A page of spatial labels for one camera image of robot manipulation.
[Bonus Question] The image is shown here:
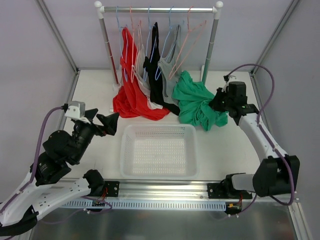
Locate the white plastic basket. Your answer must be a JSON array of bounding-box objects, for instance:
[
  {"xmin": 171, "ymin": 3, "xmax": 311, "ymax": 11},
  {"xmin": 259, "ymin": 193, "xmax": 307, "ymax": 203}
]
[{"xmin": 119, "ymin": 124, "xmax": 199, "ymax": 180}]

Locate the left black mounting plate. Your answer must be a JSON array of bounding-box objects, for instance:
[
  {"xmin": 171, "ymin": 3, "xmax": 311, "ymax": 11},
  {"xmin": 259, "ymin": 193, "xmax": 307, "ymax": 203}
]
[{"xmin": 99, "ymin": 180, "xmax": 120, "ymax": 198}]

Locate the black tank top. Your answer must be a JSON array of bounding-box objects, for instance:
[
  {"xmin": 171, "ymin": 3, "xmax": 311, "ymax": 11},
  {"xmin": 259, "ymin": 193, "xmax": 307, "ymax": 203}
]
[{"xmin": 143, "ymin": 22, "xmax": 180, "ymax": 116}]

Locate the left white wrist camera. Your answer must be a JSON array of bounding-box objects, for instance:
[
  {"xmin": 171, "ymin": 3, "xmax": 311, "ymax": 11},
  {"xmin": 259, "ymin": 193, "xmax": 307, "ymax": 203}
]
[{"xmin": 64, "ymin": 101, "xmax": 88, "ymax": 123}]

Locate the green tank top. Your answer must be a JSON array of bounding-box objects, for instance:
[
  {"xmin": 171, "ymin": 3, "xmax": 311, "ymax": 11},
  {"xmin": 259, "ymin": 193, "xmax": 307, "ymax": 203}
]
[{"xmin": 171, "ymin": 70, "xmax": 228, "ymax": 132}]

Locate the purple cable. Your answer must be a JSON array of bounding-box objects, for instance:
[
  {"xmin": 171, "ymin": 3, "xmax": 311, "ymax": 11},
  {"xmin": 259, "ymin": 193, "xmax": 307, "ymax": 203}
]
[
  {"xmin": 223, "ymin": 63, "xmax": 296, "ymax": 206},
  {"xmin": 0, "ymin": 106, "xmax": 68, "ymax": 216}
]

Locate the blue hanger far left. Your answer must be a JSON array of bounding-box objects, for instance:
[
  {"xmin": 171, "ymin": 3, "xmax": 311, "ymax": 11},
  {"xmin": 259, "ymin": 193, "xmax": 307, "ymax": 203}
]
[{"xmin": 115, "ymin": 6, "xmax": 130, "ymax": 86}]

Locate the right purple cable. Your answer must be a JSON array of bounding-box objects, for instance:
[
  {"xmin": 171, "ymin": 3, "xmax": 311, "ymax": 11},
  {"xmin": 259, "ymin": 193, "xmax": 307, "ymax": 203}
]
[{"xmin": 223, "ymin": 63, "xmax": 296, "ymax": 206}]

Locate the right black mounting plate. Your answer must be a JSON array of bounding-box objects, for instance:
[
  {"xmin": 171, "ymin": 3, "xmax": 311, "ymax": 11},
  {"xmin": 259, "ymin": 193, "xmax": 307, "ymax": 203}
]
[{"xmin": 207, "ymin": 182, "xmax": 253, "ymax": 200}]

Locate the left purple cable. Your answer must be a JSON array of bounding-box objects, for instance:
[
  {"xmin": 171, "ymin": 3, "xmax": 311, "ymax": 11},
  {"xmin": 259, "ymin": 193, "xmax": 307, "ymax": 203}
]
[{"xmin": 0, "ymin": 106, "xmax": 68, "ymax": 216}]

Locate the red tank top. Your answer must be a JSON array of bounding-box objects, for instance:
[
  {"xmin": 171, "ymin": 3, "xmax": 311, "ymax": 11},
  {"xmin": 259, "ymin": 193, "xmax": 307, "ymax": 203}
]
[{"xmin": 112, "ymin": 30, "xmax": 170, "ymax": 121}]

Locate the white tank top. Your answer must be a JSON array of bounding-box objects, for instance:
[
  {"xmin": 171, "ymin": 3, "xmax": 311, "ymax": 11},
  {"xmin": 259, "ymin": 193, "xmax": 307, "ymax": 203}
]
[{"xmin": 134, "ymin": 44, "xmax": 163, "ymax": 110}]

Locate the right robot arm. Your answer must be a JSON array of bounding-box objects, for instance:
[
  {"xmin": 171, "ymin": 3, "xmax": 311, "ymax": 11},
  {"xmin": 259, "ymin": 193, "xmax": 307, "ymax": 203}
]
[{"xmin": 209, "ymin": 81, "xmax": 300, "ymax": 199}]

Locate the blue hanger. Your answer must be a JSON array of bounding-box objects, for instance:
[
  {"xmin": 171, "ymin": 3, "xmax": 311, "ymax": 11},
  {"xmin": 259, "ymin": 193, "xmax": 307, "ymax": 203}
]
[
  {"xmin": 143, "ymin": 6, "xmax": 153, "ymax": 82},
  {"xmin": 115, "ymin": 6, "xmax": 130, "ymax": 86},
  {"xmin": 155, "ymin": 6, "xmax": 174, "ymax": 81}
]

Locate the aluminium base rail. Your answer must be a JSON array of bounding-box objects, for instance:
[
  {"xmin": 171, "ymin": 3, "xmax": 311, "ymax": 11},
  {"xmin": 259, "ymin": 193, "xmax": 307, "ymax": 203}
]
[{"xmin": 28, "ymin": 178, "xmax": 300, "ymax": 203}]

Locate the blue hanger middle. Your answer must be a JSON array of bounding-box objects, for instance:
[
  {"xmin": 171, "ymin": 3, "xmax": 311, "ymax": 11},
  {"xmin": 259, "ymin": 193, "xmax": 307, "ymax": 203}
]
[{"xmin": 143, "ymin": 6, "xmax": 153, "ymax": 82}]

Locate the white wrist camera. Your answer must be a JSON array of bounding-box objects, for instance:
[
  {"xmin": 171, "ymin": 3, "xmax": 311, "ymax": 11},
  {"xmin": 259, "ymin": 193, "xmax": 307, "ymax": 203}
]
[
  {"xmin": 64, "ymin": 101, "xmax": 88, "ymax": 123},
  {"xmin": 222, "ymin": 75, "xmax": 237, "ymax": 92}
]

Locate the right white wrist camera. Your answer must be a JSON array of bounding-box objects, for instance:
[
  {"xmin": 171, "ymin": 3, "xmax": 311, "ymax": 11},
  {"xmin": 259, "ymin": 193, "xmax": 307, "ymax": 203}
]
[{"xmin": 222, "ymin": 75, "xmax": 237, "ymax": 92}]

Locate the pink wire hanger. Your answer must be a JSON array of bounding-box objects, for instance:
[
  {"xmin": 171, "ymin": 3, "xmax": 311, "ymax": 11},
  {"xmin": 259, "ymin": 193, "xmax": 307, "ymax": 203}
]
[{"xmin": 169, "ymin": 6, "xmax": 207, "ymax": 80}]

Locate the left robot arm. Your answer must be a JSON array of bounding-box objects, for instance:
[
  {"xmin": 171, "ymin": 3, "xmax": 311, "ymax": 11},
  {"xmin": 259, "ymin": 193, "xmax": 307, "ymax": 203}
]
[{"xmin": 0, "ymin": 104, "xmax": 120, "ymax": 240}]

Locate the black mounting plate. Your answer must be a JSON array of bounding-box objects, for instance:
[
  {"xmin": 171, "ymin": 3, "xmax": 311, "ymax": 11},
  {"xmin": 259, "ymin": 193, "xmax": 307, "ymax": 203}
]
[
  {"xmin": 99, "ymin": 180, "xmax": 120, "ymax": 198},
  {"xmin": 207, "ymin": 182, "xmax": 253, "ymax": 200}
]

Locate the grey tank top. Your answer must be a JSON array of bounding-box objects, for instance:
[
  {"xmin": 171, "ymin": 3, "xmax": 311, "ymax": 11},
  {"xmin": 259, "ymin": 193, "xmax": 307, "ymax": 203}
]
[{"xmin": 158, "ymin": 25, "xmax": 181, "ymax": 106}]

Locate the metal clothes rack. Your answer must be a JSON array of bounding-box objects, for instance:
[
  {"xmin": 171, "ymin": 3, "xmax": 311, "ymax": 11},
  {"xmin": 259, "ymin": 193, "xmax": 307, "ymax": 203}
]
[{"xmin": 93, "ymin": 0, "xmax": 224, "ymax": 92}]

